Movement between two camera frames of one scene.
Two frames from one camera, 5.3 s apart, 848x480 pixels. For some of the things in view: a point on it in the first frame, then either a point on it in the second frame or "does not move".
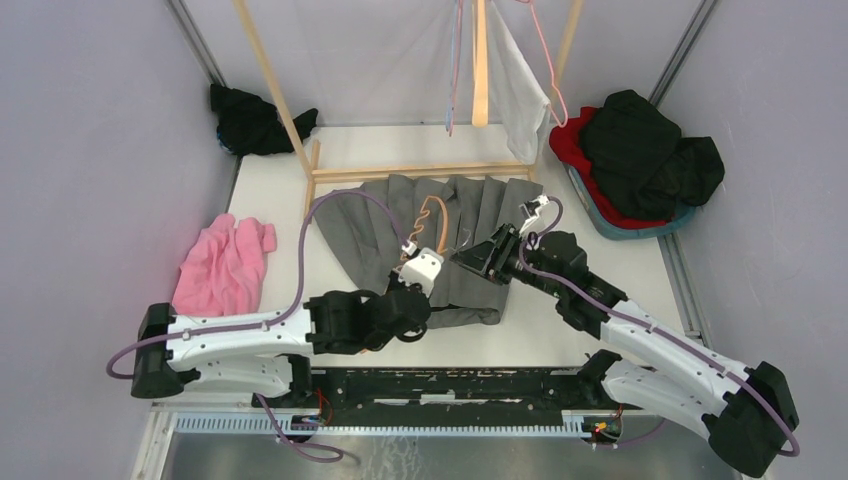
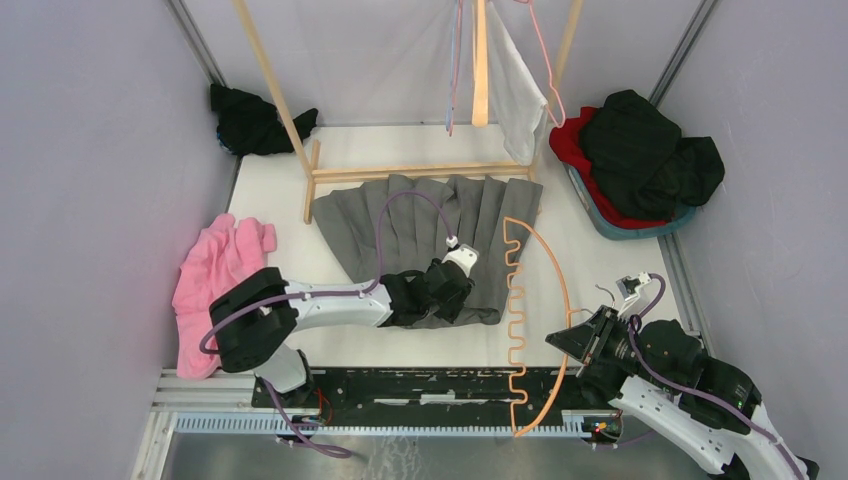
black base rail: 455,397 does not move
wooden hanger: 480,105 does not move
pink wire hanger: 555,117 does not move
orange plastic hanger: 440,250 -> 569,312
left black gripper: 393,283 -> 451,311
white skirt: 518,91 does not move
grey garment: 375,229 does not move
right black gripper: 478,257 -> 587,341
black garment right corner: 641,161 does not move
